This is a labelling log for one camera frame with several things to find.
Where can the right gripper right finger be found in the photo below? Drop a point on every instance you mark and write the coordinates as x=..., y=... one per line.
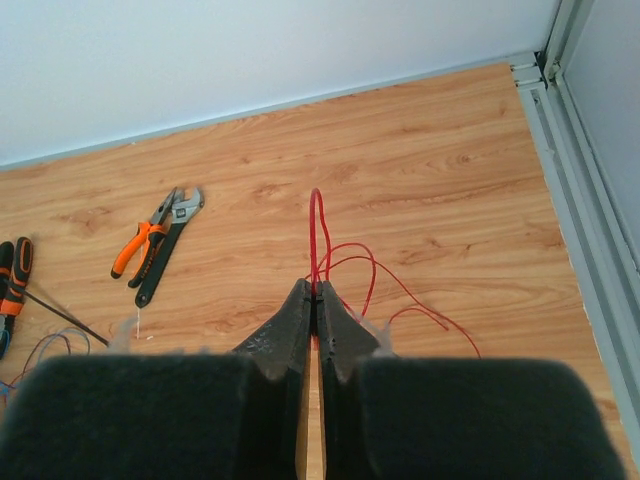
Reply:
x=392, y=417

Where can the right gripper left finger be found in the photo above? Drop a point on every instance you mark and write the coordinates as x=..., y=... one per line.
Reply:
x=119, y=415

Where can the black zip tie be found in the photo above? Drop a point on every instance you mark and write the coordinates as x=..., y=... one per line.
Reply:
x=67, y=317

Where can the small orange needle-nose pliers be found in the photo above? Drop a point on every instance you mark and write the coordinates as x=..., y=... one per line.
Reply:
x=148, y=238

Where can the black adjustable wrench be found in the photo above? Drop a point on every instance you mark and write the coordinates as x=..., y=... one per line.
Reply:
x=182, y=210

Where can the large orange black pliers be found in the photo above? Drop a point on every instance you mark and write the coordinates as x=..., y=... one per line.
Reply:
x=16, y=265

